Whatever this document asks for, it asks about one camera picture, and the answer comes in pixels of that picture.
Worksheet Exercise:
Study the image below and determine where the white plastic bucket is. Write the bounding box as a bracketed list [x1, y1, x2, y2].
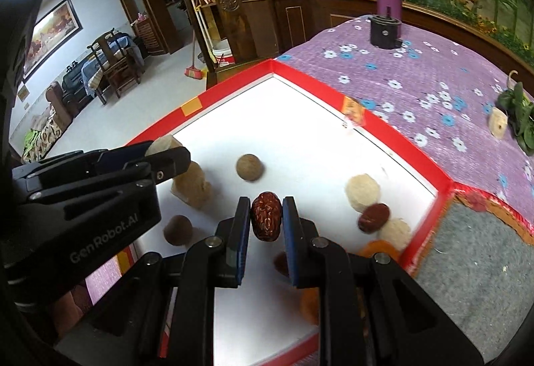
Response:
[212, 38, 234, 68]

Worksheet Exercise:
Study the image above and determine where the grey felt mat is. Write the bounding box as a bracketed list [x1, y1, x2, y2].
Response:
[411, 199, 534, 366]

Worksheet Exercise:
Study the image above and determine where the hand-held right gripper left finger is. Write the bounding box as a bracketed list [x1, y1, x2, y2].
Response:
[54, 196, 252, 366]

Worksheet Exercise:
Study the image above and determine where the brown patterned sofa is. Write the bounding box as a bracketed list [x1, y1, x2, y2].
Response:
[21, 82, 80, 164]

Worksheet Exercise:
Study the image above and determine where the purple floral tablecloth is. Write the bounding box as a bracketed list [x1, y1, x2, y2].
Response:
[83, 15, 534, 308]

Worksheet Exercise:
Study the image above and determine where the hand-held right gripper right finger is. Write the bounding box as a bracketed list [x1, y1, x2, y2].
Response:
[283, 195, 485, 366]

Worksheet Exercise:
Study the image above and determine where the red-rimmed white tray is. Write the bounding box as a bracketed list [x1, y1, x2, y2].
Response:
[83, 59, 455, 366]

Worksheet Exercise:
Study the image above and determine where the red broom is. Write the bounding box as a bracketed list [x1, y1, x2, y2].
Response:
[185, 0, 207, 81]

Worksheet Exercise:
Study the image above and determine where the wooden chair with blue cloth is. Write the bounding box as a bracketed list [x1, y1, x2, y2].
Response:
[81, 27, 145, 106]

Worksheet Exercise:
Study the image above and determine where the small beige pot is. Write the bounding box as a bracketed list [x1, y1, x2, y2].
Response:
[489, 107, 508, 138]

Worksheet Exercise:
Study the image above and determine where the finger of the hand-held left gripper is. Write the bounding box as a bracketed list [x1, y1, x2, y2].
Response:
[27, 147, 193, 204]
[12, 142, 154, 192]

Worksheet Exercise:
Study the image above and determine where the green leafy plant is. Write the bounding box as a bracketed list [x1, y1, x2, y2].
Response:
[496, 80, 534, 156]

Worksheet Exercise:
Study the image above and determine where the wicker cabinet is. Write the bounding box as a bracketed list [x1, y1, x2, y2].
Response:
[132, 13, 161, 56]

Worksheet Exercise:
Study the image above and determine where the framed wall painting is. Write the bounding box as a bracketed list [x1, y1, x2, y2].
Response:
[23, 0, 84, 83]

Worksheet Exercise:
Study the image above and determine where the carved wooden chair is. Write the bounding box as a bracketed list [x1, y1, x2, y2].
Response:
[170, 0, 280, 87]

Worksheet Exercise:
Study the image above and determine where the pale round rice ball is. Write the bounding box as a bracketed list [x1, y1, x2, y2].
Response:
[345, 175, 381, 213]

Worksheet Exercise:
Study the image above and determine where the beige walnut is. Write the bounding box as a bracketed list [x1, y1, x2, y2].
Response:
[171, 161, 212, 210]
[377, 218, 412, 250]
[145, 134, 183, 156]

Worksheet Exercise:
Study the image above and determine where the wrinkled red date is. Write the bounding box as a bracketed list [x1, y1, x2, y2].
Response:
[358, 203, 391, 234]
[250, 191, 285, 242]

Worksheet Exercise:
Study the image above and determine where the black leather sofa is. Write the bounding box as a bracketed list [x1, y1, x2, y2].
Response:
[62, 66, 94, 108]

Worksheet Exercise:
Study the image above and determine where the brown dried longan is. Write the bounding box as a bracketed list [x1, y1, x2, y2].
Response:
[236, 154, 265, 182]
[164, 215, 194, 247]

